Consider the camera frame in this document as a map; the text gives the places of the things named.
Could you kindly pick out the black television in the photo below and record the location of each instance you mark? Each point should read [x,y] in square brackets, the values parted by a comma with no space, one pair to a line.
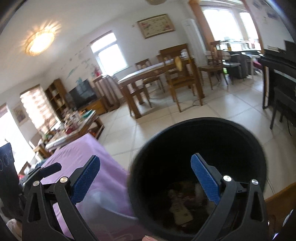
[82,95]

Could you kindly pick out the round glowing ceiling light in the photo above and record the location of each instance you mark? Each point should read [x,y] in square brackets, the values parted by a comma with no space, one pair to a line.
[39,42]

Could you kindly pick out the person right hand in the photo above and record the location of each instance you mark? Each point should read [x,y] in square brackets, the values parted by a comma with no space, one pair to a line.
[150,238]

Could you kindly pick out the wooden dining chair front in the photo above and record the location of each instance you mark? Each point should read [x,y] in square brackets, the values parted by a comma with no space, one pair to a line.
[180,71]

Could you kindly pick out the wooden dining table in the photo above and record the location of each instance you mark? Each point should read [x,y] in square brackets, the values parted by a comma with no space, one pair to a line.
[147,76]

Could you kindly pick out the white standing air conditioner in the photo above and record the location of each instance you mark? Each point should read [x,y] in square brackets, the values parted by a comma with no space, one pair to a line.
[195,41]

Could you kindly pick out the black trash bin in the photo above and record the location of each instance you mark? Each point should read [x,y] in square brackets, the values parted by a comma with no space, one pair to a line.
[164,192]

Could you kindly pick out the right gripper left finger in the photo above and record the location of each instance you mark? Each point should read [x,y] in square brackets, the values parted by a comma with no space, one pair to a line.
[40,221]

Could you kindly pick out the black upright piano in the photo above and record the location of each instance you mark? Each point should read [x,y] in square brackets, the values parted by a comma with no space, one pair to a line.
[278,68]

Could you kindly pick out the wooden coffee table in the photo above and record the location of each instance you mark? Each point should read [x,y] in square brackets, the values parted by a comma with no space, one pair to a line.
[88,123]

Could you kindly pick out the tall wooden plant stand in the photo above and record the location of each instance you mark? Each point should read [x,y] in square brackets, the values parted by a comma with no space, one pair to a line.
[103,86]

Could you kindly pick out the wooden bookshelf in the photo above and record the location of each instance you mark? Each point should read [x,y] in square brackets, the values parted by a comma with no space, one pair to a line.
[56,94]

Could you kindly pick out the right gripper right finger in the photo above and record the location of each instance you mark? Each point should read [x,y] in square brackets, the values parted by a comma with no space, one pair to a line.
[240,210]

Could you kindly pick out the purple tablecloth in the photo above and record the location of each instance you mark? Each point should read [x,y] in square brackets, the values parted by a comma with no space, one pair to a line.
[106,207]

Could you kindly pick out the hanging ceiling lamp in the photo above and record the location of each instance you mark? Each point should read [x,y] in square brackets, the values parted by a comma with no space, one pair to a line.
[155,2]

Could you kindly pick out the framed floral picture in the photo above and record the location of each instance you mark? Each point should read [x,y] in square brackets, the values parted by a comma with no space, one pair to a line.
[155,25]

